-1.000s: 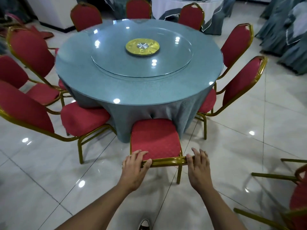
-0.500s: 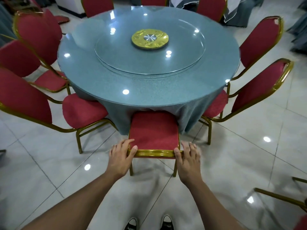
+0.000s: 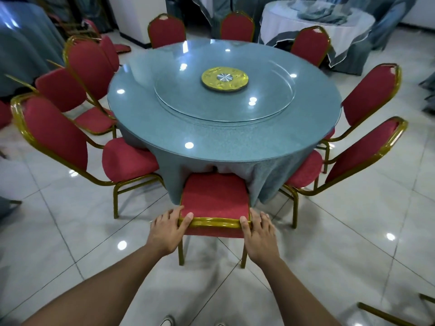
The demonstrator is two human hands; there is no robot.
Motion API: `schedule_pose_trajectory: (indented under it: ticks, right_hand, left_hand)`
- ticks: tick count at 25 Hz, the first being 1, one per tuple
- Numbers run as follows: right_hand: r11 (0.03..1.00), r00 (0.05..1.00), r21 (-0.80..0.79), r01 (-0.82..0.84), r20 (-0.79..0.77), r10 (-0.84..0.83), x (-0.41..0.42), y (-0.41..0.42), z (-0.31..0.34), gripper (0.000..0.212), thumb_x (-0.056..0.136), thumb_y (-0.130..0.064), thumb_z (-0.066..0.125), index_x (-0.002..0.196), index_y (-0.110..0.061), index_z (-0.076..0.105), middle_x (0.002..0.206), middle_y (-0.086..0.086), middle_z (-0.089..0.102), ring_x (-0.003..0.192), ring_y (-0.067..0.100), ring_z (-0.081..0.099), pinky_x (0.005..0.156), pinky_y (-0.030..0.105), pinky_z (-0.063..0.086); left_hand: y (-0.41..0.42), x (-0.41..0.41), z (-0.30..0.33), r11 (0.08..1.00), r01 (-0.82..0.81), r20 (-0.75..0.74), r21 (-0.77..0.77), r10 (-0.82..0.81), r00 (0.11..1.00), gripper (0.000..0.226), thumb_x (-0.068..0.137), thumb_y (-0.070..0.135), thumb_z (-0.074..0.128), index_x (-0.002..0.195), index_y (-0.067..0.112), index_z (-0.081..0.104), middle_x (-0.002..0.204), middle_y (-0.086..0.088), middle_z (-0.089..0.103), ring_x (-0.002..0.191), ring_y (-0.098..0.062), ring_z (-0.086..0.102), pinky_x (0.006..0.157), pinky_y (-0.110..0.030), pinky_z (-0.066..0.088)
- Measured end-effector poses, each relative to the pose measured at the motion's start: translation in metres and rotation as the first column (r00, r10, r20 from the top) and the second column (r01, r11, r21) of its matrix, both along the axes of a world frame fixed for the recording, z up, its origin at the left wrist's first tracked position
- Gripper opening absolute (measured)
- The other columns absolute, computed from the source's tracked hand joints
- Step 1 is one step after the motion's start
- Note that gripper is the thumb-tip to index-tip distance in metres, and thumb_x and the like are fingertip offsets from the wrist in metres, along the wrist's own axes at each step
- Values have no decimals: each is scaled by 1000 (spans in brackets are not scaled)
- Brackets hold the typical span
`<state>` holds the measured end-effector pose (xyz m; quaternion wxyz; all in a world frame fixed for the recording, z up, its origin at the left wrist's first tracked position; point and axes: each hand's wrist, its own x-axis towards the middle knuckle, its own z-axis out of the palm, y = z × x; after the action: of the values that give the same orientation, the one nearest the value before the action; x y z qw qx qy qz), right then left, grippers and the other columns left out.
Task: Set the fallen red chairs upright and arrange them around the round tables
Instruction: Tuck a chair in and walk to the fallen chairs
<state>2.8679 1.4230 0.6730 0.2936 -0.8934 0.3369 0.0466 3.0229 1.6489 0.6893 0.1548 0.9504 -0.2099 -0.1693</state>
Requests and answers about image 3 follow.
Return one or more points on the person's right forearm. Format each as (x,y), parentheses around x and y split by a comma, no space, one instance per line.
(299,295)

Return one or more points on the white clothed table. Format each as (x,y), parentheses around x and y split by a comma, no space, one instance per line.
(289,27)

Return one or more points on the glass lazy susan turntable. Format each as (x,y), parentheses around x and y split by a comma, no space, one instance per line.
(183,98)

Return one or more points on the person's right hand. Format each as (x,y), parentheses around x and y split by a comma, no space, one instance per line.
(261,244)

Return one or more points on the person's left hand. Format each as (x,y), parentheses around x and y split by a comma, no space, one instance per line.
(166,234)

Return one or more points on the yellow turntable base disc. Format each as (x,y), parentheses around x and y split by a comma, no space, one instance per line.
(210,83)

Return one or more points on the grey folded cloth pile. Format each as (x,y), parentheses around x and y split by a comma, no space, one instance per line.
(323,13)

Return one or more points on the person's left forearm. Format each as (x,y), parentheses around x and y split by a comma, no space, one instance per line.
(95,291)

